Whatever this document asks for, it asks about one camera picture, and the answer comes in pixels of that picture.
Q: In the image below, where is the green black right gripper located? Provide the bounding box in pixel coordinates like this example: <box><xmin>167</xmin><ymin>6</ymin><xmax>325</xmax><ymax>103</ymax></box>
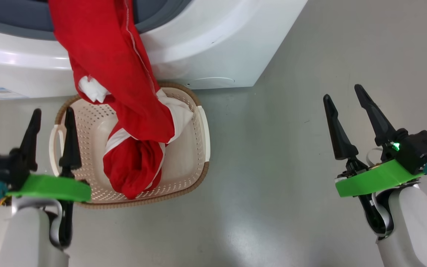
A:
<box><xmin>323</xmin><ymin>84</ymin><xmax>427</xmax><ymax>198</ymax></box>

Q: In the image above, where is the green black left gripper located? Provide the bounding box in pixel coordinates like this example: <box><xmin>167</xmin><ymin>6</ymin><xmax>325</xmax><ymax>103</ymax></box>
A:
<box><xmin>0</xmin><ymin>107</ymin><xmax>92</xmax><ymax>202</ymax></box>

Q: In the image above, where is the red and white garment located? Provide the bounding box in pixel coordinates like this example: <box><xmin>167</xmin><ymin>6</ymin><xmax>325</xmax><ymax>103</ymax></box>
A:
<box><xmin>48</xmin><ymin>0</ymin><xmax>194</xmax><ymax>200</ymax></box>

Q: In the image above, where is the cream perforated basket brown rim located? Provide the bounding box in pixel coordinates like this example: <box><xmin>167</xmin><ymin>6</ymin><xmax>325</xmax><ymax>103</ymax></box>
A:
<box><xmin>49</xmin><ymin>82</ymin><xmax>211</xmax><ymax>209</ymax></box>

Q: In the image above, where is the white front-load washing machine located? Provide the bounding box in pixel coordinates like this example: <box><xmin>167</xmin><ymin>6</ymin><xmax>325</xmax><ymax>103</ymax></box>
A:
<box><xmin>0</xmin><ymin>0</ymin><xmax>308</xmax><ymax>99</ymax></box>

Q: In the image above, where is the black right arm cable loop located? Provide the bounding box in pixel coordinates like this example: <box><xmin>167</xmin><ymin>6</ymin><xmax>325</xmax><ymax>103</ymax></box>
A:
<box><xmin>358</xmin><ymin>193</ymin><xmax>395</xmax><ymax>238</ymax></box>

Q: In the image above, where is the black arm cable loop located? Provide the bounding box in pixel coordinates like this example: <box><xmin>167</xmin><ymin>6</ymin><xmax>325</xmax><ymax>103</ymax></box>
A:
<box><xmin>358</xmin><ymin>193</ymin><xmax>395</xmax><ymax>238</ymax></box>
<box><xmin>49</xmin><ymin>200</ymin><xmax>74</xmax><ymax>250</ymax></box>

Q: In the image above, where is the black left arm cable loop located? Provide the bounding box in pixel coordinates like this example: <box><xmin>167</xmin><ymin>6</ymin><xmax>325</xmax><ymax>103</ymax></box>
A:
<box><xmin>49</xmin><ymin>200</ymin><xmax>74</xmax><ymax>250</ymax></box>

